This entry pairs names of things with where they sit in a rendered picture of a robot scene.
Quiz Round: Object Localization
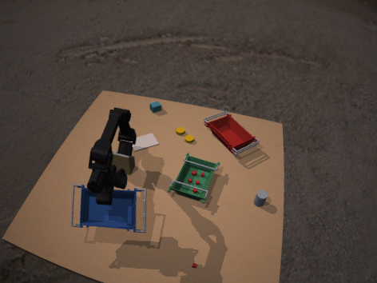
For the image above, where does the red plastic tray with grey wire bars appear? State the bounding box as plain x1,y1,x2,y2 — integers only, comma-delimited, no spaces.
204,111,260,152

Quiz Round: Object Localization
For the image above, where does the yellow flat disc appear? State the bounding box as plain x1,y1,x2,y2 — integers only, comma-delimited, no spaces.
176,127,185,135
185,135,194,143

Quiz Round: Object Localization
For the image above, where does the grey cylinder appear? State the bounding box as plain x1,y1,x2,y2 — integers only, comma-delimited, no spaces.
254,190,268,207

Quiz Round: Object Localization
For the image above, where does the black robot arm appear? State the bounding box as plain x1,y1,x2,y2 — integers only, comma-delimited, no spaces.
87,107,137,193

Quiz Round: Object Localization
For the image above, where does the green plastic tray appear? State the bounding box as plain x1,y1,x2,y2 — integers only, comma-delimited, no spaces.
168,153,220,204

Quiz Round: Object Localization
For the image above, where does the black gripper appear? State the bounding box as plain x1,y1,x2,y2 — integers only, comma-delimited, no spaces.
96,165,117,205

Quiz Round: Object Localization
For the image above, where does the small teal block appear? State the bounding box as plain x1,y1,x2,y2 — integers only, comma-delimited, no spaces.
149,102,162,113

